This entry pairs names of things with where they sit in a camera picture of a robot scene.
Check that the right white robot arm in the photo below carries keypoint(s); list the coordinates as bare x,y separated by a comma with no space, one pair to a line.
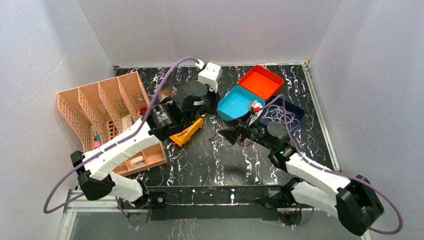
353,203

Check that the teal square tray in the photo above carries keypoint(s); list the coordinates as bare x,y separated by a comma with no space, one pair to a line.
235,103

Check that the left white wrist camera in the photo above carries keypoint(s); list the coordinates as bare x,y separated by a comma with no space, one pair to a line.
210,75

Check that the red black stamp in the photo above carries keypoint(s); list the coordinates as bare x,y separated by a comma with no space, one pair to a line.
143,110

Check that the white tape dispenser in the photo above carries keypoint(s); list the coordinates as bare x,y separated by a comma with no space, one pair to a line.
137,161

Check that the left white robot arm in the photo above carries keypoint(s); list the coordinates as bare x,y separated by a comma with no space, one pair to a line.
171,116

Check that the pink tape roll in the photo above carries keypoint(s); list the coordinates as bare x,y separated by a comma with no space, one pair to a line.
96,144

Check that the peach plastic file organizer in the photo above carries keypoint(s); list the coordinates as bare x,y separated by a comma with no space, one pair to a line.
102,110

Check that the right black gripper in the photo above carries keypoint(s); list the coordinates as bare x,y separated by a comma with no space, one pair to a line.
231,134

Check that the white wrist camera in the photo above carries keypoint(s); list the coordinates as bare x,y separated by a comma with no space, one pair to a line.
255,110
210,75

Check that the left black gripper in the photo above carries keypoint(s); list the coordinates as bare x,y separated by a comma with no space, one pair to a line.
205,103

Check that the yellow plastic bin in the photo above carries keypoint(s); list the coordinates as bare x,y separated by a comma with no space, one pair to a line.
183,137

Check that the navy square tray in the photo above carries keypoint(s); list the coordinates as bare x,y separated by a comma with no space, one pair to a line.
279,112

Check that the orange square tray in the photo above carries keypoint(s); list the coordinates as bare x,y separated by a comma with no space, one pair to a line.
261,82

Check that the dark paperback book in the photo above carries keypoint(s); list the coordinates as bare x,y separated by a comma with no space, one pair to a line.
170,91

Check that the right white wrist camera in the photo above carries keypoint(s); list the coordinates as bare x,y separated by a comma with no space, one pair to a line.
255,110

